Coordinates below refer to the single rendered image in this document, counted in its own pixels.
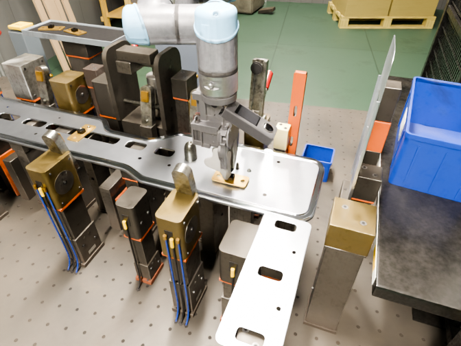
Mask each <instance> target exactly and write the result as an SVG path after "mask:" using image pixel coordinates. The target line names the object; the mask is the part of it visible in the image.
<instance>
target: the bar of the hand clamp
mask: <svg viewBox="0 0 461 346"><path fill-rule="evenodd" d="M268 64H269V59H265V58H254V59H253V60H252V64H251V66H250V70H251V72H252V73H251V82H250V98H249V107H248V108H249V109H250V110H251V111H253V110H255V111H259V116H261V117H262V116H263V110H264V102H265V90H266V83H267V76H268Z"/></svg>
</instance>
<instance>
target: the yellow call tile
mask: <svg viewBox="0 0 461 346"><path fill-rule="evenodd" d="M31 26H33V23H27V22H22V21H20V22H18V23H14V24H11V25H8V29H11V30H18V31H21V30H23V29H25V28H27V27H31Z"/></svg>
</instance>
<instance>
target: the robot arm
mask: <svg viewBox="0 0 461 346"><path fill-rule="evenodd" d="M234 1H236V0H138V1H137V4H135V3H133V4H132V5H126V6H125V7H124V8H123V11H122V24H123V31H124V34H125V37H126V39H127V41H128V42H129V43H131V44H133V45H147V46H150V45H196V50H197V59H198V74H199V84H200V86H199V87H198V88H197V89H196V91H194V92H193V93H192V99H193V100H196V104H197V114H196V113H195V117H194V116H193V121H192V122H191V133H192V140H193V145H197V146H201V147H203V148H209V149H210V148H211V146H212V147H213V148H212V153H213V156H212V157H208V158H205V159H204V164H205V165H206V166H207V167H209V168H212V169H214V170H216V171H218V172H220V173H221V174H222V177H223V179H224V180H228V178H229V177H230V175H231V173H232V171H233V170H234V169H235V163H236V158H237V151H238V145H239V129H241V130H243V131H244V132H246V133H247V134H249V135H250V136H252V137H254V138H255V139H257V140H258V141H260V142H261V143H263V144H265V145H266V146H268V145H270V144H271V143H272V141H273V140H274V137H275V135H276V132H277V130H278V128H277V127H276V126H275V125H273V124H271V123H270V122H269V121H267V120H265V119H264V118H262V117H261V116H259V115H258V114H256V113H254V112H253V111H251V110H250V109H249V108H246V107H245V106H244V105H242V104H240V103H239V102H237V101H236V99H237V90H238V31H239V21H238V18H237V9H236V7H235V6H234V5H231V4H229V3H230V2H234ZM199 3H203V4H199ZM225 106H226V108H225ZM196 121H197V122H196Z"/></svg>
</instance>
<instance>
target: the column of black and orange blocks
mask: <svg viewBox="0 0 461 346"><path fill-rule="evenodd" d="M401 91H402V88H401V82H399V81H394V80H387V83H386V87H385V89H384V92H383V96H382V99H381V103H380V105H379V110H378V112H377V116H376V119H375V122H374V126H373V129H372V132H371V135H370V139H369V142H368V145H367V148H366V152H365V155H364V159H363V161H362V163H365V164H369V165H375V166H376V164H377V161H378V159H379V155H380V153H382V150H383V147H384V144H385V142H386V138H387V136H388V132H389V130H390V127H391V121H392V117H393V115H394V111H395V108H396V106H397V102H398V100H399V96H400V94H401Z"/></svg>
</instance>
